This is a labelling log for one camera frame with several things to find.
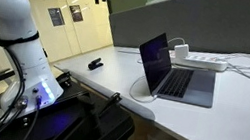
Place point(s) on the black table clamp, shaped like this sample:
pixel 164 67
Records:
pixel 111 101
pixel 64 79

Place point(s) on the dark wall poster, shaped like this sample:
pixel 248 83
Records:
pixel 76 13
pixel 56 17

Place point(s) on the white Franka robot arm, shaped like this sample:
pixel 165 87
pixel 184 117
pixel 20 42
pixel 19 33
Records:
pixel 9 11

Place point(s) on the white laptop charger adapter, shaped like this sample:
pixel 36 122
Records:
pixel 181 50

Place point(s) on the grey laptop with stickers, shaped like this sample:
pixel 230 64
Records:
pixel 177 83

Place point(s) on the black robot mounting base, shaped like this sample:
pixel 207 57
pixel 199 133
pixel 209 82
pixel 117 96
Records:
pixel 65 124

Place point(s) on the long grey desk partition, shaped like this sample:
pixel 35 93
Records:
pixel 213 23

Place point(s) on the white power strip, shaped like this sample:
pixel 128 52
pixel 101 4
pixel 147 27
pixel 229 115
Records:
pixel 200 61

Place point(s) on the black stapler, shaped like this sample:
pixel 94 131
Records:
pixel 95 64

